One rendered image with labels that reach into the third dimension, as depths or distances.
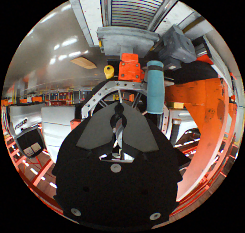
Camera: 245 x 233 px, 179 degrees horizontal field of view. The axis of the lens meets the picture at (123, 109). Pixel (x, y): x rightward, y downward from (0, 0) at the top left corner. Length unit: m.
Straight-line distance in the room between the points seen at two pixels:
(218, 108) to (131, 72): 0.54
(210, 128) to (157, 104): 0.37
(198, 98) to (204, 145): 0.29
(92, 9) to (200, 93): 0.88
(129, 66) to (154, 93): 0.22
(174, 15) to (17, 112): 2.94
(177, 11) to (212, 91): 0.55
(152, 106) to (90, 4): 0.74
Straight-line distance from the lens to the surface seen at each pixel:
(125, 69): 0.51
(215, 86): 0.55
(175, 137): 0.38
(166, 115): 0.59
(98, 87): 0.58
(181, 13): 0.72
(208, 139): 0.58
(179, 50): 0.52
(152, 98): 0.40
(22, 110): 2.56
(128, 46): 0.77
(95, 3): 0.67
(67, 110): 0.76
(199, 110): 0.63
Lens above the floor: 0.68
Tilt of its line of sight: 7 degrees up
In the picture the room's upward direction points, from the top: 178 degrees counter-clockwise
